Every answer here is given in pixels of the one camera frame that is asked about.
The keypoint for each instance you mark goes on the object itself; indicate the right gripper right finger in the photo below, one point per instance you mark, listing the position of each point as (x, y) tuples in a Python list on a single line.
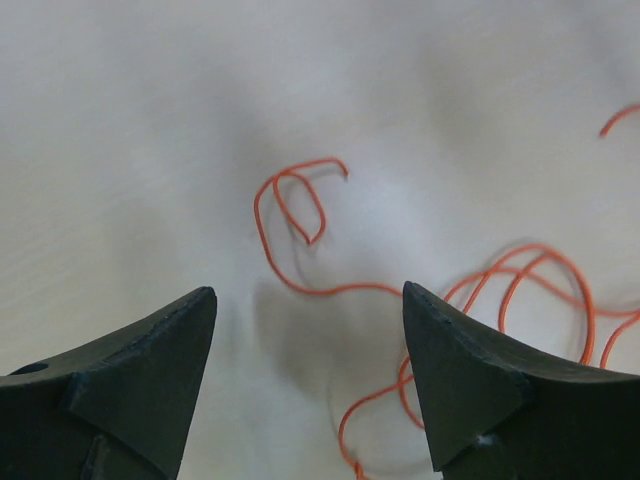
[(496, 408)]

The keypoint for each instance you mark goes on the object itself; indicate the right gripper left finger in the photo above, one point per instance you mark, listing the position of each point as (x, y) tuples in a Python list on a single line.
[(118, 407)]

